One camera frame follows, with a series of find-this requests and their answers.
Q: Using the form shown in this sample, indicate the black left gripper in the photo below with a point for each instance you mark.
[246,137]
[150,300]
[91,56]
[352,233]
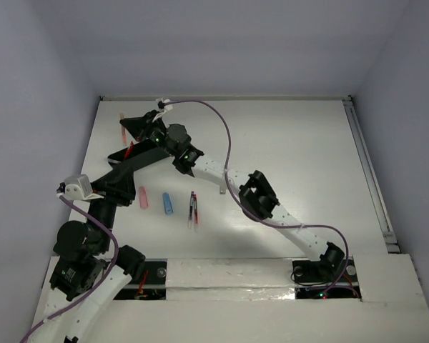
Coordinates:
[121,184]

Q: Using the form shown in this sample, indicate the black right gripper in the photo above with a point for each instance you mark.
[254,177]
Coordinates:
[140,126]

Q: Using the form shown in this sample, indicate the red clear pen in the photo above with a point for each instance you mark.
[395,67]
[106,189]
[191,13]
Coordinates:
[123,130]

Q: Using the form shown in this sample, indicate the pink pen cap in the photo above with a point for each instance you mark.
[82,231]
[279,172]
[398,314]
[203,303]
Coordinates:
[143,200]

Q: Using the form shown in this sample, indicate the black gel pen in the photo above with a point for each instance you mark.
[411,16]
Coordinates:
[192,221]

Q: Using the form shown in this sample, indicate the white refill pen red end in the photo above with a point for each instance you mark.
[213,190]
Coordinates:
[112,162]

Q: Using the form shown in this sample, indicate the red gel pen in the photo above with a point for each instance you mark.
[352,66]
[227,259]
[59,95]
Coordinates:
[129,150]

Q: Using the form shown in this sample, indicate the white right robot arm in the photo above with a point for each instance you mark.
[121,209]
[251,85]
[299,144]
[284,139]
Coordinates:
[256,196]

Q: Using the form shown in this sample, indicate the black pen holder box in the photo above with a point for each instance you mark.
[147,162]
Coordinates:
[143,154]

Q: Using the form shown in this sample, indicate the blue pen cap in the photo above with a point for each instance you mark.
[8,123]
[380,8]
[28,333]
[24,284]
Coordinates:
[167,204]

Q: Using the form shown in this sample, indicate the grey eraser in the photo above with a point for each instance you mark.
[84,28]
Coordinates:
[222,190]

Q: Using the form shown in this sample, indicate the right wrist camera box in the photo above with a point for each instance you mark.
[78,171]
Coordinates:
[164,105]

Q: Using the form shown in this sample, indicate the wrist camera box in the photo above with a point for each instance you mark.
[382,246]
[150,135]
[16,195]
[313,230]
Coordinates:
[164,105]
[77,187]

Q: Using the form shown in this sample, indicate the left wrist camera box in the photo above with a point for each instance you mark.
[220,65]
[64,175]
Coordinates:
[77,187]

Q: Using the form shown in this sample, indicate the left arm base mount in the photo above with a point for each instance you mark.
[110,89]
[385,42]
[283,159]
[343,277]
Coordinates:
[150,286]

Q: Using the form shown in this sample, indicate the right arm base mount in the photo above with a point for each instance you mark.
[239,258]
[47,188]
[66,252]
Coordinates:
[311,281]

